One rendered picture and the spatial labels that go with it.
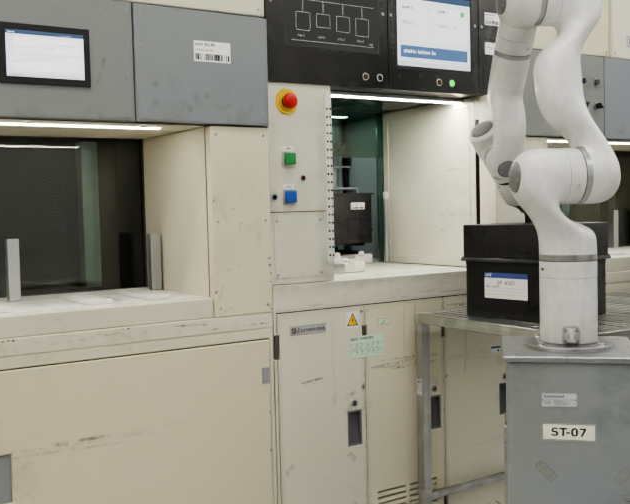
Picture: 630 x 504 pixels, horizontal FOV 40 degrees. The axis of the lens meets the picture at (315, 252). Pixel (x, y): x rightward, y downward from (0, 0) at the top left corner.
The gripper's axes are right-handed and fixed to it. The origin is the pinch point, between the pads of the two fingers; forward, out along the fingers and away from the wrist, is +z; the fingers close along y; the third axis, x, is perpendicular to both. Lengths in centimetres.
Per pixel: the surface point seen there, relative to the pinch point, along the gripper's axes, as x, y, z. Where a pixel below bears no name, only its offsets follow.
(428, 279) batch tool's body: 19.7, 30.2, 6.7
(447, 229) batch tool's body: -8.1, 43.8, 14.8
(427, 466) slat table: 62, 26, 40
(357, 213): -8, 80, 7
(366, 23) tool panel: -17, 33, -59
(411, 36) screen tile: -26, 31, -47
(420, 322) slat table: 33.4, 26.8, 9.5
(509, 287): 22.7, -1.2, 4.3
